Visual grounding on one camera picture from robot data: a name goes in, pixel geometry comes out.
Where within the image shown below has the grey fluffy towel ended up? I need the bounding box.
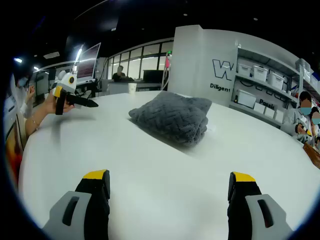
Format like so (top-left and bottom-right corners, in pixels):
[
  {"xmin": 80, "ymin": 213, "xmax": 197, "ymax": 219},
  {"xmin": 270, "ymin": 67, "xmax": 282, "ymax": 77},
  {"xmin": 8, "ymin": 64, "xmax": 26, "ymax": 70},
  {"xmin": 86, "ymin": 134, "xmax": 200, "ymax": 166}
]
[{"xmin": 128, "ymin": 90, "xmax": 213, "ymax": 148}]

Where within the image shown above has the person's left hand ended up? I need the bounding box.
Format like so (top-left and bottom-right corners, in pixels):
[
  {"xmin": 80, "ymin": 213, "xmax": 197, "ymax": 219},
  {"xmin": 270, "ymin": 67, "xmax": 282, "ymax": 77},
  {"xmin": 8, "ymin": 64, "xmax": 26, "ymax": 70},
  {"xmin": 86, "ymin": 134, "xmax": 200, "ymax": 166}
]
[{"xmin": 45, "ymin": 93, "xmax": 76, "ymax": 115}]

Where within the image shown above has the tilted computer monitor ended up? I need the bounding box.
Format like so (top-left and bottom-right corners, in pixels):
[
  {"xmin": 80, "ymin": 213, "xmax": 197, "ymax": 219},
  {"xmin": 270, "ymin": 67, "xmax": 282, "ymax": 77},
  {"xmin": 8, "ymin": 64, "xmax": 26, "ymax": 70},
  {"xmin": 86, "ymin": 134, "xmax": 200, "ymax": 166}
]
[{"xmin": 76, "ymin": 42, "xmax": 102, "ymax": 85}]

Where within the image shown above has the white light bar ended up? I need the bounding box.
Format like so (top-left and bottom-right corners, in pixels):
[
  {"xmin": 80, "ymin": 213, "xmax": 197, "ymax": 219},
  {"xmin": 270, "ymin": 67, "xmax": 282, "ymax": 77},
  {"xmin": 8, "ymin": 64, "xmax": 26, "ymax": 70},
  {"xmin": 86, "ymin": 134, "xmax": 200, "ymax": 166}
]
[{"xmin": 74, "ymin": 44, "xmax": 85, "ymax": 75}]

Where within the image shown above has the grey counter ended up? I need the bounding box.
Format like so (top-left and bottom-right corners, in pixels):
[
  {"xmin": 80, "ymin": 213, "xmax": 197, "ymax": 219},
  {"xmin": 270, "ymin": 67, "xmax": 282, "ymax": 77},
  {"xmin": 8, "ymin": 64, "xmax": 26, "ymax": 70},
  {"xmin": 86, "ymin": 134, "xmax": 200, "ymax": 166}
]
[{"xmin": 106, "ymin": 79, "xmax": 163, "ymax": 97}]

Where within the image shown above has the black monitor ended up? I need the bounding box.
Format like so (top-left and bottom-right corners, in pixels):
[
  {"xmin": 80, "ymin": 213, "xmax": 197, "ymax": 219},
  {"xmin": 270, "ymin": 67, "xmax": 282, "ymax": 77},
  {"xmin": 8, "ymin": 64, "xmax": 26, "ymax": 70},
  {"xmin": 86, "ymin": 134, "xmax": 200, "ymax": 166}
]
[{"xmin": 142, "ymin": 69, "xmax": 165, "ymax": 82}]

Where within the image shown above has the white ladder stand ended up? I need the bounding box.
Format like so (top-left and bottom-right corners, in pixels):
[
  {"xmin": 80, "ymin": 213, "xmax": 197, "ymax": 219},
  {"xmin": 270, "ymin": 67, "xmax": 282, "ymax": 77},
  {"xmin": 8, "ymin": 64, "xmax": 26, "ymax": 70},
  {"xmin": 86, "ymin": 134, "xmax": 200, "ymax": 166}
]
[{"xmin": 161, "ymin": 69, "xmax": 171, "ymax": 91}]

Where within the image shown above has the person's orange clothing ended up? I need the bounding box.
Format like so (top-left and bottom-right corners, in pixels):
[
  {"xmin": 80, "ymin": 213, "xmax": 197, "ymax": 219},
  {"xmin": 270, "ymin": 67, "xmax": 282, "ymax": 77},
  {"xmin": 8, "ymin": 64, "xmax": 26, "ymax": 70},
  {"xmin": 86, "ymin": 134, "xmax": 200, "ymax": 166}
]
[{"xmin": 5, "ymin": 132, "xmax": 25, "ymax": 183}]

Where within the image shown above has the grey metal shelf rack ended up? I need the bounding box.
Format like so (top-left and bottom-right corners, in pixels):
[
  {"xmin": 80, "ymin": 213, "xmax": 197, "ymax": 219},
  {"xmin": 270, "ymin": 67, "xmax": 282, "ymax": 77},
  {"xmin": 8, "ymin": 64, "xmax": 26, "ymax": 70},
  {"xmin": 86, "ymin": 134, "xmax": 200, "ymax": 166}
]
[{"xmin": 234, "ymin": 44, "xmax": 320, "ymax": 131}]

